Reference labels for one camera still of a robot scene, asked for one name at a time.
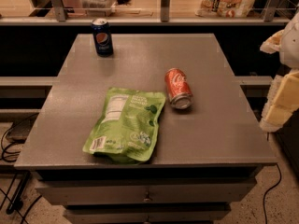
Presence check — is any grey drawer cabinet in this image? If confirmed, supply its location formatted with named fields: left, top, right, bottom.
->
left=16, top=34, right=276, bottom=224

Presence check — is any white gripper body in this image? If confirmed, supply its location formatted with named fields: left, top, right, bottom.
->
left=279, top=13, right=299, bottom=69

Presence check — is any red coca-cola can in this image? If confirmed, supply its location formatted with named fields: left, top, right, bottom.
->
left=164, top=68, right=192, bottom=109

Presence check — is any printed snack bag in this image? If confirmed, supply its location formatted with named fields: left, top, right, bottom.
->
left=195, top=0, right=255, bottom=18

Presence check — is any green snack pouch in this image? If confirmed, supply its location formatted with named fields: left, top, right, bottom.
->
left=83, top=88, right=165, bottom=163

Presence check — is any black cables left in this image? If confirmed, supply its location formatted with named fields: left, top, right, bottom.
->
left=0, top=114, right=43, bottom=224

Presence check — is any clear plastic container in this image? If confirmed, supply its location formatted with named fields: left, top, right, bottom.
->
left=80, top=0, right=116, bottom=17

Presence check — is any black floor cable right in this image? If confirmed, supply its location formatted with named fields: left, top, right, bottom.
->
left=262, top=163, right=283, bottom=224

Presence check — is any metal shelf frame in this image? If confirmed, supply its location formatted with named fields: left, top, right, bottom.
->
left=0, top=0, right=298, bottom=26

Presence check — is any blue pepsi can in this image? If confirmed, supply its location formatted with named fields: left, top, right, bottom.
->
left=92, top=18, right=114, bottom=57

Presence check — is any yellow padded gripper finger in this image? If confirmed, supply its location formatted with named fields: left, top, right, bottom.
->
left=260, top=71, right=299, bottom=133
left=260, top=30, right=283, bottom=54

